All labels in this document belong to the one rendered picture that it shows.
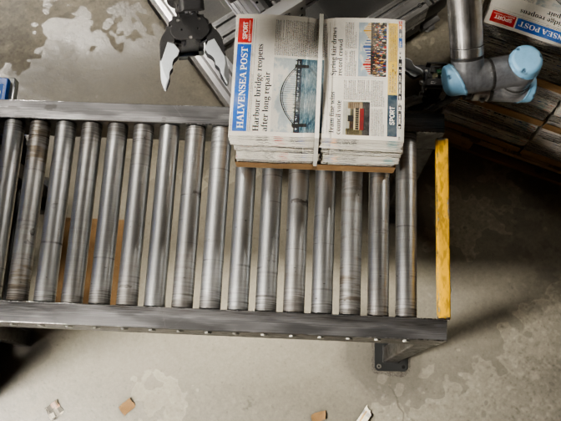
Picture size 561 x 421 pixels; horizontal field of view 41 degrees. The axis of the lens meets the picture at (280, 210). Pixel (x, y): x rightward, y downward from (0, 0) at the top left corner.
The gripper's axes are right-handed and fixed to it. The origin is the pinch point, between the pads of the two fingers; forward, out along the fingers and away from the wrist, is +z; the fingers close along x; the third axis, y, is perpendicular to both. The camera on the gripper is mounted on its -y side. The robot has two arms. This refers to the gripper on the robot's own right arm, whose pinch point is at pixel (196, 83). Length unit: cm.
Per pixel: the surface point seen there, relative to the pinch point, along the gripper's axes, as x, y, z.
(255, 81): -13.8, 18.5, -8.0
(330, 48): -30.7, 16.6, -13.3
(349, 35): -35.2, 15.8, -15.7
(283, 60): -20.3, 17.7, -12.0
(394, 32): -44.8, 14.3, -14.7
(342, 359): -43, 119, 47
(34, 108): 38, 49, -20
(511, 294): -102, 111, 34
